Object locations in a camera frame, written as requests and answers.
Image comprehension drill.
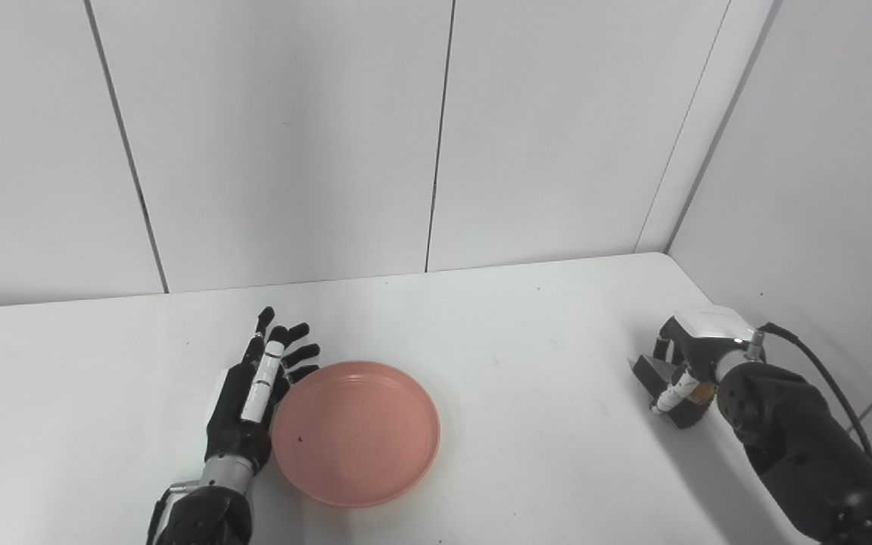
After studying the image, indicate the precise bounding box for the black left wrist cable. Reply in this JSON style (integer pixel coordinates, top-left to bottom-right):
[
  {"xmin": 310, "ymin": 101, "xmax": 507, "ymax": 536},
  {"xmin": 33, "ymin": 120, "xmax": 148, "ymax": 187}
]
[{"xmin": 146, "ymin": 483, "xmax": 196, "ymax": 545}]

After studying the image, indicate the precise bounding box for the chocolate cake slice with fruit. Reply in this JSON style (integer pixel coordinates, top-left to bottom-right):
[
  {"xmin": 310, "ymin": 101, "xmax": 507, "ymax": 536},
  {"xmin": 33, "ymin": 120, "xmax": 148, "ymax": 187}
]
[{"xmin": 631, "ymin": 354, "xmax": 715, "ymax": 430}]

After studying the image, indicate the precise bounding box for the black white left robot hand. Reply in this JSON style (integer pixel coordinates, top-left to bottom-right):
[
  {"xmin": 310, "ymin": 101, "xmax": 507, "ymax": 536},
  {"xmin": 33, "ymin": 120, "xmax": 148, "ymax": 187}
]
[{"xmin": 205, "ymin": 306, "xmax": 321, "ymax": 475}]

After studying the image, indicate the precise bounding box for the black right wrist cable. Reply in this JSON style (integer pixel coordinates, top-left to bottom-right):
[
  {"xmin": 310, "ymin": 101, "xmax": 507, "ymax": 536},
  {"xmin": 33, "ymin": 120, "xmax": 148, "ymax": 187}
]
[{"xmin": 758, "ymin": 322, "xmax": 872, "ymax": 462}]

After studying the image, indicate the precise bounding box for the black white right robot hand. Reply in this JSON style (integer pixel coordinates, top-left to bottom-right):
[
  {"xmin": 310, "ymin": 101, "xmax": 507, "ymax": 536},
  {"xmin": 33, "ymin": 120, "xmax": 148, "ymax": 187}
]
[{"xmin": 649, "ymin": 305, "xmax": 757, "ymax": 416}]

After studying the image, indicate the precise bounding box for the pink round plate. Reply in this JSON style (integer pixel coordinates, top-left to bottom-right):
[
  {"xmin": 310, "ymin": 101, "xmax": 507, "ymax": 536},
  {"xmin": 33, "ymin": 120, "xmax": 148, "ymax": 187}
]
[{"xmin": 270, "ymin": 360, "xmax": 441, "ymax": 508}]

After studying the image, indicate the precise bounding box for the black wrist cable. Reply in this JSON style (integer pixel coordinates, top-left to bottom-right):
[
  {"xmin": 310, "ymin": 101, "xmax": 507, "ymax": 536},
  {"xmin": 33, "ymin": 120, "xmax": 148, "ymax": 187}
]
[
  {"xmin": 758, "ymin": 322, "xmax": 872, "ymax": 462},
  {"xmin": 146, "ymin": 483, "xmax": 196, "ymax": 545}
]

